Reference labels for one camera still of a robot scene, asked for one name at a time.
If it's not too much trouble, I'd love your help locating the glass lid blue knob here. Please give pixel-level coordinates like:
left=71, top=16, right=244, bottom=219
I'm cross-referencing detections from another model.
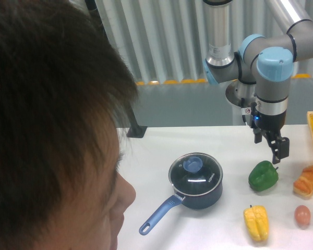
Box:
left=168, top=153, right=223, bottom=196

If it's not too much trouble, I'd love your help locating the orange croissant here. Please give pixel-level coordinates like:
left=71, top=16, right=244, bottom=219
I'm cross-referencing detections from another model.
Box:
left=293, top=165, right=313, bottom=198

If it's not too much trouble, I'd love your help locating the green bell pepper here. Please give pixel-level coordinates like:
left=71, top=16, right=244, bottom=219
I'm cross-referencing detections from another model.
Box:
left=248, top=160, right=279, bottom=192

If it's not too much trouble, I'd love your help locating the dark blue saucepan blue handle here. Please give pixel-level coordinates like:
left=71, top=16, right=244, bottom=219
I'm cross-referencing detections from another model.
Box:
left=139, top=183, right=223, bottom=235

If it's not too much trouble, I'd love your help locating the yellow bell pepper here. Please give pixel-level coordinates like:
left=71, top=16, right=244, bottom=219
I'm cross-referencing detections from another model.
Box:
left=243, top=205, right=269, bottom=242

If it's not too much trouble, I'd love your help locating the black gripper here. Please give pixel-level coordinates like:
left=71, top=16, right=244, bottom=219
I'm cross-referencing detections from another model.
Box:
left=250, top=102, right=290, bottom=163

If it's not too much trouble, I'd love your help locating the person's head dark hair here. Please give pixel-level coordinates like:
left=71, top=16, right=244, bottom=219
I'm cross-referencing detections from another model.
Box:
left=0, top=1, right=137, bottom=249

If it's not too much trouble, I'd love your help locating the brown egg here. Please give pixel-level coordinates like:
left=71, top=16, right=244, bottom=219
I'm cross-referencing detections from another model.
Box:
left=294, top=205, right=311, bottom=226

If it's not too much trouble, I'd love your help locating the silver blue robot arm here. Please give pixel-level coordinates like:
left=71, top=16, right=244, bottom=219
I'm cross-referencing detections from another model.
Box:
left=203, top=1, right=313, bottom=164

